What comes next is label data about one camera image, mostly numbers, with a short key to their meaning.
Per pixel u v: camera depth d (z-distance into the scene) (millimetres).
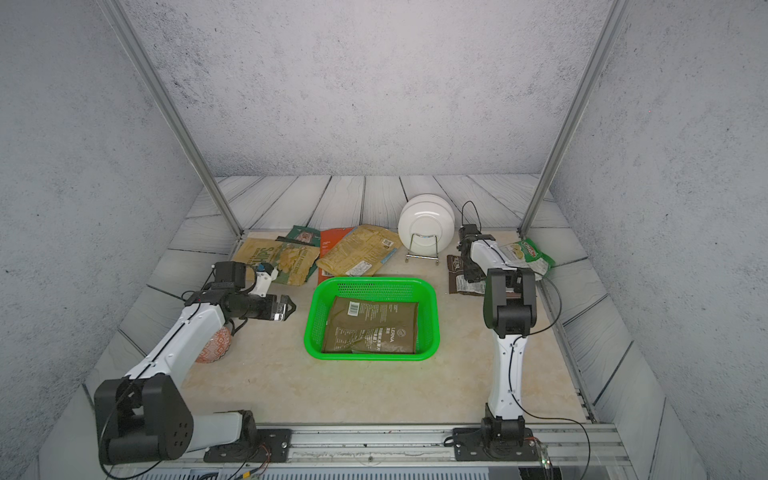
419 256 1078
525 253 1133
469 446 723
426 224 1040
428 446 744
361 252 1113
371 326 912
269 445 728
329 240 1152
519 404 625
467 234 897
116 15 700
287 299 790
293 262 1065
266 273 776
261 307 751
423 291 937
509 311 593
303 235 1190
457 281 1029
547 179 1040
